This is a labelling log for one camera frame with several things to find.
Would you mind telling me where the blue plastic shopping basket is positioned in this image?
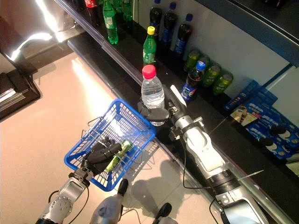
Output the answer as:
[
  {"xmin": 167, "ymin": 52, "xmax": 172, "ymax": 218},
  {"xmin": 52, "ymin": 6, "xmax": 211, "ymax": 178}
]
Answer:
[{"xmin": 64, "ymin": 98, "xmax": 157, "ymax": 192}]

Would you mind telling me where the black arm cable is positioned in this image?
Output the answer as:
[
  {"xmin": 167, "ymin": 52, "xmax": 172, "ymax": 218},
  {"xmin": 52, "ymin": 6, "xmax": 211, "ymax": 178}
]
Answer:
[
  {"xmin": 47, "ymin": 186, "xmax": 90, "ymax": 224},
  {"xmin": 182, "ymin": 149, "xmax": 211, "ymax": 190}
]

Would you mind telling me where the silver left robot leg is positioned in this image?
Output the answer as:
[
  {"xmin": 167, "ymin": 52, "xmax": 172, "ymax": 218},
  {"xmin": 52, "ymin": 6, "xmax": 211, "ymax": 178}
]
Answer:
[{"xmin": 90, "ymin": 178, "xmax": 129, "ymax": 224}]

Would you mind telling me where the dark glossy display unit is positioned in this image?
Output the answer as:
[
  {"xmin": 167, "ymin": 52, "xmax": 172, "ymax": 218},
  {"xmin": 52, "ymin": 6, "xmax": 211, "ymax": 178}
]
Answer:
[{"xmin": 0, "ymin": 0, "xmax": 87, "ymax": 120}]

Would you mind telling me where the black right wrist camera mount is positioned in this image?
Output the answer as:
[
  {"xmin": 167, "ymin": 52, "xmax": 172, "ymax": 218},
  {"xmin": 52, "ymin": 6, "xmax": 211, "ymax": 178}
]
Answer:
[{"xmin": 168, "ymin": 116, "xmax": 205, "ymax": 141}]

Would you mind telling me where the Coca-Cola bottle red label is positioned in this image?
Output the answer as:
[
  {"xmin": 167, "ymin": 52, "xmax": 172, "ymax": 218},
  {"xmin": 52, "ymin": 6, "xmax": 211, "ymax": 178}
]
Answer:
[{"xmin": 85, "ymin": 0, "xmax": 101, "ymax": 27}]

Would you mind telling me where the slim blue cookie box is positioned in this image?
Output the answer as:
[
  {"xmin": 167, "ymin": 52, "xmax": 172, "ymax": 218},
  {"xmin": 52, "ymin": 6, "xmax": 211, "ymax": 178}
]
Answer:
[
  {"xmin": 223, "ymin": 80, "xmax": 260, "ymax": 112},
  {"xmin": 253, "ymin": 86, "xmax": 279, "ymax": 106}
]

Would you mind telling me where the green drink bottle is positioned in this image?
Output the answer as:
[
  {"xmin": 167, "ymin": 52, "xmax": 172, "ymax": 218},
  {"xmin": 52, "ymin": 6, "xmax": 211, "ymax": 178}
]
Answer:
[{"xmin": 104, "ymin": 139, "xmax": 133, "ymax": 174}]

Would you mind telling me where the white plastic strip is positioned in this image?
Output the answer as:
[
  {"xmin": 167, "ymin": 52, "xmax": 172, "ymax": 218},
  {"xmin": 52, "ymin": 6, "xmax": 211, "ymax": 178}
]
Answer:
[{"xmin": 170, "ymin": 84, "xmax": 187, "ymax": 107}]

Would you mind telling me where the green soda bottle yellow cap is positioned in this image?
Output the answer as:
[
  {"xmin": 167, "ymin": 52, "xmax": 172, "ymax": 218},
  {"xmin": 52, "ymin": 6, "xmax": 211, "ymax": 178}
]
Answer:
[
  {"xmin": 142, "ymin": 26, "xmax": 157, "ymax": 68},
  {"xmin": 121, "ymin": 0, "xmax": 134, "ymax": 22},
  {"xmin": 114, "ymin": 0, "xmax": 124, "ymax": 14},
  {"xmin": 102, "ymin": 0, "xmax": 119, "ymax": 45}
]

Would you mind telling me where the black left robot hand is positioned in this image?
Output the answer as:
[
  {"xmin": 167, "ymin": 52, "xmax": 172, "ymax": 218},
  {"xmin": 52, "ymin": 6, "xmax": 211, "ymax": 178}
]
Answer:
[{"xmin": 80, "ymin": 136, "xmax": 123, "ymax": 177}]

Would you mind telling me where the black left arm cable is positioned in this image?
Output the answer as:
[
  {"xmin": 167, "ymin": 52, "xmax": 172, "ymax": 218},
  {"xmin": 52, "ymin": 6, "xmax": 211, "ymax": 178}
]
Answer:
[{"xmin": 47, "ymin": 186, "xmax": 90, "ymax": 224}]

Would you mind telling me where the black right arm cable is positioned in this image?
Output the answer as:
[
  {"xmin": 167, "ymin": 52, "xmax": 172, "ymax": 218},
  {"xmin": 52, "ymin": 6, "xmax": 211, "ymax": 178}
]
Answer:
[{"xmin": 182, "ymin": 149, "xmax": 211, "ymax": 190}]

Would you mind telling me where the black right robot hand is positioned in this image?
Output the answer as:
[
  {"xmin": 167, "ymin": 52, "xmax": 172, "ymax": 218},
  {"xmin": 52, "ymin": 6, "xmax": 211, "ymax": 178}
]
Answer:
[{"xmin": 136, "ymin": 97, "xmax": 187, "ymax": 123}]

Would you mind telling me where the clear water bottle red label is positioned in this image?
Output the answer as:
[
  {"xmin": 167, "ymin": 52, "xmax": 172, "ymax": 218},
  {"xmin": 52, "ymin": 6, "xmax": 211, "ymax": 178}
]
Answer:
[{"xmin": 141, "ymin": 64, "xmax": 166, "ymax": 126}]

